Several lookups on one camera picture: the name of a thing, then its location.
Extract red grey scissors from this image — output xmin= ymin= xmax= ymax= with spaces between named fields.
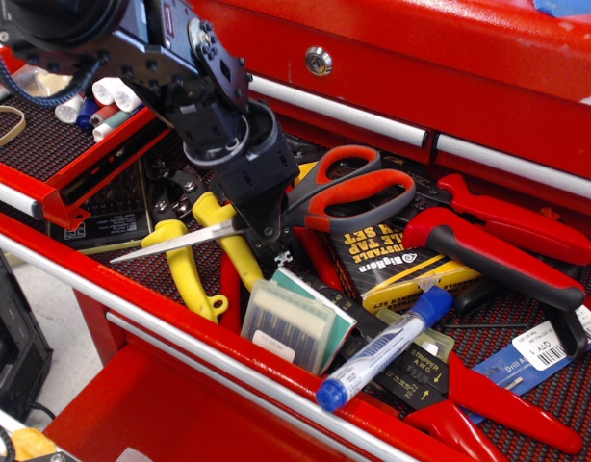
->
xmin=110 ymin=144 xmax=417 ymax=264

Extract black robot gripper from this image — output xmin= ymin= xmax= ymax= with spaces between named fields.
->
xmin=208 ymin=100 xmax=300 ymax=267

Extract green white card pack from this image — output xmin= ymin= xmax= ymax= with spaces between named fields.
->
xmin=271 ymin=267 xmax=357 ymax=373

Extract clear plastic bag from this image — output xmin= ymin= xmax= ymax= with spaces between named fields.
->
xmin=13 ymin=65 xmax=72 ymax=97

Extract blue capped white marker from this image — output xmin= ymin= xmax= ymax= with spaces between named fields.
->
xmin=316 ymin=286 xmax=453 ymax=412

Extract small open red drawer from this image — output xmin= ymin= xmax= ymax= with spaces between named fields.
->
xmin=0 ymin=95 xmax=168 ymax=229

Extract teal capped marker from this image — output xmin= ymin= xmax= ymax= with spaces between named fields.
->
xmin=92 ymin=111 xmax=132 ymax=142

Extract white marker left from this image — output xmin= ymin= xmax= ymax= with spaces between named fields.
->
xmin=54 ymin=94 xmax=85 ymax=125

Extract tan rubber band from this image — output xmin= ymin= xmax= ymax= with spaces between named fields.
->
xmin=0 ymin=105 xmax=28 ymax=150

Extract clear plastic bit case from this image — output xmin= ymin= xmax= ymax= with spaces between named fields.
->
xmin=241 ymin=280 xmax=335 ymax=374

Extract black electronic box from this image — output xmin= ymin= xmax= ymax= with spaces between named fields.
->
xmin=0 ymin=249 xmax=53 ymax=421

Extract black drill bit index box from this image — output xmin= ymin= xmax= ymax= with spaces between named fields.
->
xmin=47 ymin=161 xmax=152 ymax=254

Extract red handled stripper pliers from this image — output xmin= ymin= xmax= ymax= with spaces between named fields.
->
xmin=295 ymin=273 xmax=585 ymax=462

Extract yellow black tap set box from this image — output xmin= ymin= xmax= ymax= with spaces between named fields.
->
xmin=294 ymin=158 xmax=482 ymax=314

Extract red handled wire stripper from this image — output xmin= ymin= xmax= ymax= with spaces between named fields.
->
xmin=218 ymin=225 xmax=345 ymax=333

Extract silver drawer lock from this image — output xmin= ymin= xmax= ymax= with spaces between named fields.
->
xmin=305 ymin=46 xmax=333 ymax=77

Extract red black crimping tool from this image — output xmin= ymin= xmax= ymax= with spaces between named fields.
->
xmin=382 ymin=153 xmax=591 ymax=360

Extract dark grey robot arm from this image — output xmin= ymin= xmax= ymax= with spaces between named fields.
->
xmin=0 ymin=1 xmax=298 ymax=265

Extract yellow handled tin snips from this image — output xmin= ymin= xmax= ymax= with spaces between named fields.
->
xmin=141 ymin=153 xmax=263 ymax=323

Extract red tool chest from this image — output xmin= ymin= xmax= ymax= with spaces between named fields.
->
xmin=0 ymin=1 xmax=591 ymax=461

